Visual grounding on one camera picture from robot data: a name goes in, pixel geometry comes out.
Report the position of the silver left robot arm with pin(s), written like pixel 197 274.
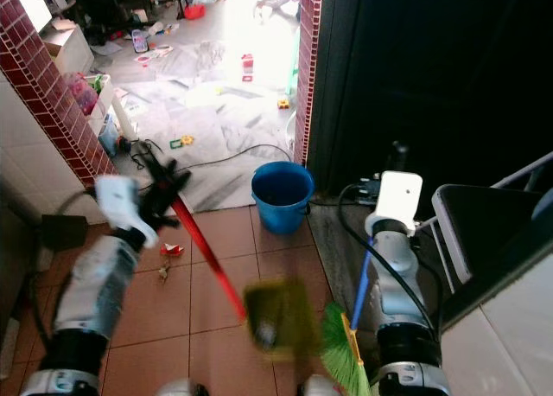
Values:
pixel 91 296

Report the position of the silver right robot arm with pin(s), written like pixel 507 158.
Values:
pixel 406 296

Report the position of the yellow flower-shaped toy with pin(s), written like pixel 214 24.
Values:
pixel 183 141

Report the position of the red paper scrap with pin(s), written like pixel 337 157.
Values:
pixel 171 249

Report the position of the white tube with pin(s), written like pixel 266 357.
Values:
pixel 125 115

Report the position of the black door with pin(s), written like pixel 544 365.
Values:
pixel 423 67

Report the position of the pink bag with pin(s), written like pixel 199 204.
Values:
pixel 85 93

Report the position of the dark grey square plate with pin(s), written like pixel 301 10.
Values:
pixel 64 232

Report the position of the blue plastic bucket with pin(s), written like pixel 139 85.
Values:
pixel 282 197

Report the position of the purple pink toy phone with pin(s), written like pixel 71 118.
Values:
pixel 140 41

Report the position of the small yellow red toy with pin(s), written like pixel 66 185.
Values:
pixel 284 103

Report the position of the red and white carton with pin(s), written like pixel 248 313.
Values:
pixel 247 67

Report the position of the red bowl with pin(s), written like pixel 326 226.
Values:
pixel 194 11

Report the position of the grey robot left knee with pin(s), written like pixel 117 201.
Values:
pixel 181 388

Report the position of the grey robot knee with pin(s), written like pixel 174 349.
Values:
pixel 181 388
pixel 316 387

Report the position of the grey robot right knee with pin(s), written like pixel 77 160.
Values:
pixel 316 387

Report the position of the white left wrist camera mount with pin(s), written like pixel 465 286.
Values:
pixel 119 199

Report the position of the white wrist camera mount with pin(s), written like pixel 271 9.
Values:
pixel 396 197
pixel 119 199

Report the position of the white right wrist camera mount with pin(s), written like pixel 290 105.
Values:
pixel 396 197

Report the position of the black chair with white frame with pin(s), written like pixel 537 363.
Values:
pixel 484 232

